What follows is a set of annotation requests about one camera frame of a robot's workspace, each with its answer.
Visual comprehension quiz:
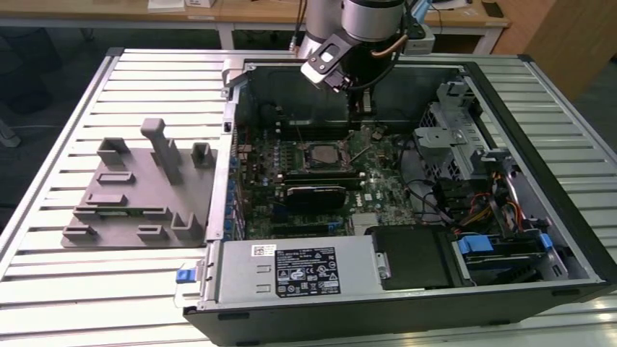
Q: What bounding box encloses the black cable with gold plug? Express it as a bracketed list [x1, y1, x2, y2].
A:
[371, 0, 417, 61]

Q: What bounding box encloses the black open PC case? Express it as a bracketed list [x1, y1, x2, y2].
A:
[181, 53, 612, 344]

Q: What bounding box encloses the hard disk in blue carrier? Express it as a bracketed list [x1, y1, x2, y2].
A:
[452, 233, 556, 285]

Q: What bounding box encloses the silver CPU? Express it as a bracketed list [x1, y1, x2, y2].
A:
[308, 143, 341, 166]

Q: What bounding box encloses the silver power supply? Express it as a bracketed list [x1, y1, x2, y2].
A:
[211, 239, 389, 307]

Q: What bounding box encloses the grey parts rack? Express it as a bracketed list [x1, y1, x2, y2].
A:
[60, 117, 216, 249]

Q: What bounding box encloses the silver chipset heatsink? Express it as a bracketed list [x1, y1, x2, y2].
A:
[353, 212, 383, 232]

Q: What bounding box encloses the black case cable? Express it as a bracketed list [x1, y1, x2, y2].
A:
[417, 194, 459, 226]
[407, 179, 436, 215]

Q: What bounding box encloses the green RAM stick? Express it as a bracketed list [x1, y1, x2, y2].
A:
[96, 206, 165, 216]

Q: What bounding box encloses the coloured power wire bundle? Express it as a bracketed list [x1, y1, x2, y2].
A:
[452, 171, 527, 232]

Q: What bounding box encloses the wooden desk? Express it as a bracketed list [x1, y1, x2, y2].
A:
[0, 0, 513, 55]

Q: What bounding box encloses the metal drive cage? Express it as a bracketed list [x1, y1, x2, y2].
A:
[413, 82, 489, 181]

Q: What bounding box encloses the black expansion slot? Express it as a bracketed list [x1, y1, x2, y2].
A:
[271, 224, 339, 236]

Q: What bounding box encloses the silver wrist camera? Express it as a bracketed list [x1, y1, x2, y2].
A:
[299, 33, 349, 91]

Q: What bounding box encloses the black graphics card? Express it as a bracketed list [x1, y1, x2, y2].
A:
[283, 184, 348, 214]

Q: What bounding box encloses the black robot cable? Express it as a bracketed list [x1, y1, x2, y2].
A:
[347, 50, 403, 91]

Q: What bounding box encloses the CPU socket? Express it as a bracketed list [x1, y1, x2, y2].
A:
[299, 140, 353, 171]

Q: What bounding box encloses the wooden cabinet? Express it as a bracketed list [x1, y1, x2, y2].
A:
[493, 0, 617, 100]

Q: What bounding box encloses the black office chair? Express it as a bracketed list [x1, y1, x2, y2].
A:
[0, 27, 64, 116]

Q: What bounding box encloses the green motherboard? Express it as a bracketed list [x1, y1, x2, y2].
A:
[231, 121, 420, 241]

